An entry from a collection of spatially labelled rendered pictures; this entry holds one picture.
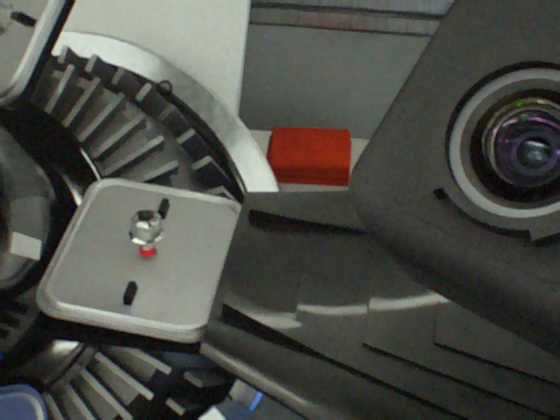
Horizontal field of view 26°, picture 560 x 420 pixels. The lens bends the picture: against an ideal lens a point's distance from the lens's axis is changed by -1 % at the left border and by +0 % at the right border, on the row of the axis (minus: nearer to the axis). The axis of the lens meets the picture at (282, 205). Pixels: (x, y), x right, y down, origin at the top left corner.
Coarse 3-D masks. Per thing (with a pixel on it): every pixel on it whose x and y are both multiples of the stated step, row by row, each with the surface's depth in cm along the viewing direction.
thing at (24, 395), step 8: (16, 384) 49; (24, 384) 49; (0, 392) 48; (8, 392) 48; (16, 392) 48; (24, 392) 49; (32, 392) 49; (0, 400) 48; (8, 400) 48; (16, 400) 49; (24, 400) 49; (32, 400) 49; (40, 400) 49; (0, 408) 48; (8, 408) 48; (16, 408) 48; (24, 408) 49; (32, 408) 49; (40, 408) 49; (0, 416) 48; (8, 416) 48; (16, 416) 48; (24, 416) 49; (32, 416) 49; (40, 416) 49
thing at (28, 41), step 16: (0, 0) 50; (16, 0) 48; (32, 0) 46; (48, 0) 45; (64, 0) 44; (32, 16) 46; (48, 16) 44; (16, 32) 46; (32, 32) 45; (48, 32) 44; (0, 48) 47; (16, 48) 46; (32, 48) 44; (0, 64) 46; (16, 64) 45; (32, 64) 44; (0, 80) 46; (16, 80) 44; (0, 96) 45; (16, 96) 44
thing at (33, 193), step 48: (0, 144) 42; (48, 144) 51; (0, 192) 40; (48, 192) 46; (0, 240) 40; (48, 240) 45; (0, 288) 41; (0, 336) 43; (0, 384) 50; (48, 384) 50
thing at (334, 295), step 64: (256, 192) 50; (320, 192) 50; (256, 256) 46; (320, 256) 46; (384, 256) 46; (256, 320) 42; (320, 320) 43; (384, 320) 43; (448, 320) 44; (256, 384) 41; (320, 384) 41; (384, 384) 42; (448, 384) 42; (512, 384) 42
